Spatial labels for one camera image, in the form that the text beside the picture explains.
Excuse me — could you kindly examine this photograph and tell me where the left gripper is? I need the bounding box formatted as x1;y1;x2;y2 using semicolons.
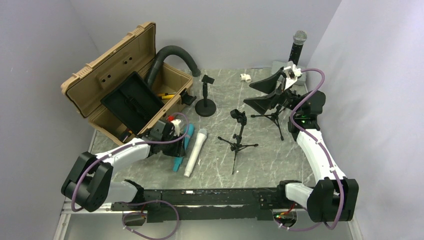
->
161;131;186;157

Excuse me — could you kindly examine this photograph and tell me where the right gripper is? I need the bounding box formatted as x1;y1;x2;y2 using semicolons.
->
243;70;303;116

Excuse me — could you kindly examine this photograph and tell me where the cyan blue microphone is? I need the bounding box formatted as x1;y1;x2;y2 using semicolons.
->
172;123;195;172

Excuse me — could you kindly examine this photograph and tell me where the black tripod stand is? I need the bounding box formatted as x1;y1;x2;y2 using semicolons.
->
250;76;299;142
217;108;259;175

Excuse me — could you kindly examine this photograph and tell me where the white microphone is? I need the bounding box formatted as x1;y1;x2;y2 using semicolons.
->
184;128;208;178

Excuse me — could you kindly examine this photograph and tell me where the black round-base mic stand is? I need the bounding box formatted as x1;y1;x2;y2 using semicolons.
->
195;74;217;117

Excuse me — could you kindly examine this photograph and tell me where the black glitter microphone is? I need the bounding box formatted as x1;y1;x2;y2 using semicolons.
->
288;30;308;65

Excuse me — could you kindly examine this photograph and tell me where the white pipe elbow fitting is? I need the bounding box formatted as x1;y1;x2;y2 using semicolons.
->
239;73;252;83

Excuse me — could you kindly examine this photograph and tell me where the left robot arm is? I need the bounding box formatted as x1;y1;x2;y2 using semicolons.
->
61;119;185;212

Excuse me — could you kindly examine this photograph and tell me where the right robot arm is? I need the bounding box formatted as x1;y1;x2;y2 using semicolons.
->
244;68;359;228

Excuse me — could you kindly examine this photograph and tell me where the grey plastic case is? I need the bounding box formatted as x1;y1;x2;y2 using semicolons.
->
271;60;307;86

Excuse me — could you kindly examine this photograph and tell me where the black tray insert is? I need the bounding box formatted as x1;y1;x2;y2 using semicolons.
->
100;71;165;134

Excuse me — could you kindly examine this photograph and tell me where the tan plastic tool case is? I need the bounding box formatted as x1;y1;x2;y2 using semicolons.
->
61;22;201;146

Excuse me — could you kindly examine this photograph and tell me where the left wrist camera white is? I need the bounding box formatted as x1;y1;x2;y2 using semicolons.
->
167;115;184;136

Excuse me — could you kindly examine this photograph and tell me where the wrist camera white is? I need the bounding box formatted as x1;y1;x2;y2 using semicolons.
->
167;115;184;136
283;64;302;90

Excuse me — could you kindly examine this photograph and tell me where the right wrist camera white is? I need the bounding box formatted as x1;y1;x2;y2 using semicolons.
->
283;64;302;90

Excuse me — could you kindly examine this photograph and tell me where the yellow handled tool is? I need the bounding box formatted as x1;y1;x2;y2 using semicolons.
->
157;92;176;100

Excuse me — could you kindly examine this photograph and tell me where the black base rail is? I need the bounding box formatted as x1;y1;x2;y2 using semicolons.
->
111;187;301;223

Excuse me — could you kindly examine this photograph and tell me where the black corrugated hose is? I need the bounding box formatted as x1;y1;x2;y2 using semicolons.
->
146;45;202;89

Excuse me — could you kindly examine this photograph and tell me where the aluminium frame rail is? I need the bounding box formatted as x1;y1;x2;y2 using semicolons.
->
54;201;363;240

